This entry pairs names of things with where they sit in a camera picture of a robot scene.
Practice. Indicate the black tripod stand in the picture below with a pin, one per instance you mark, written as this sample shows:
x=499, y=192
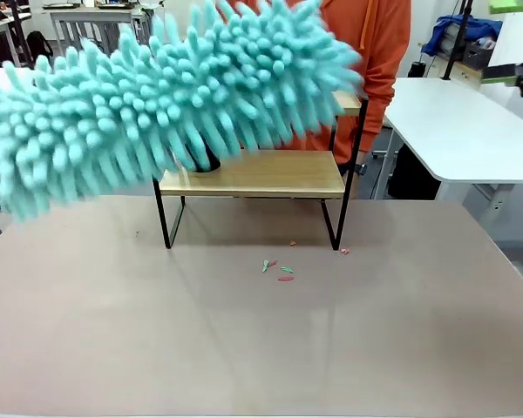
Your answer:
x=457, y=39

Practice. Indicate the grey plastic crate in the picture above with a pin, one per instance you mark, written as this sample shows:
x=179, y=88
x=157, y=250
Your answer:
x=477, y=53

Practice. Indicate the white card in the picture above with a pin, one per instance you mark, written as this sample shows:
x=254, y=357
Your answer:
x=516, y=39

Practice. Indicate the grey metal table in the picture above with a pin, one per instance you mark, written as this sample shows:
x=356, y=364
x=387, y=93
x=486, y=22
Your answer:
x=91, y=22

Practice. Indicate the white desk with black pole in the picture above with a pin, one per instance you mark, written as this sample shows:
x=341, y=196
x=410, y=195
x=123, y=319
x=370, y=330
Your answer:
x=4, y=30

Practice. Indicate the wooden shelf with black frame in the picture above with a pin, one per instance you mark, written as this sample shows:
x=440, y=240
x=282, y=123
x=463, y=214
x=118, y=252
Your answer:
x=266, y=174

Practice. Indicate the green paper scrap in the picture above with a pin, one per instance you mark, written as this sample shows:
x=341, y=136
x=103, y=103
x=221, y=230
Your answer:
x=266, y=265
x=286, y=270

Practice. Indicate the large white table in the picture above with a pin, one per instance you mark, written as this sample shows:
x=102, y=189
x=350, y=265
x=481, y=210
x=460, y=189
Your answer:
x=462, y=126

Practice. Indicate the person's left forearm orange sleeve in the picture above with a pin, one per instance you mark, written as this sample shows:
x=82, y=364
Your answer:
x=378, y=117

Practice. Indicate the person in orange hoodie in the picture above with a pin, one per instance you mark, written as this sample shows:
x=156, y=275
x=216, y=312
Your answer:
x=375, y=39

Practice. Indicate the black backpack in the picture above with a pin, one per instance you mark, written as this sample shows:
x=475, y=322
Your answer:
x=38, y=48

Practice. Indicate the blue cloth pile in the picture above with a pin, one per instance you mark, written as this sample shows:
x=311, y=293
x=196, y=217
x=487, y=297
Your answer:
x=457, y=30

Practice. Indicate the teal chenille duster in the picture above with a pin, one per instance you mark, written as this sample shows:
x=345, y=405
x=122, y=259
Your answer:
x=135, y=109

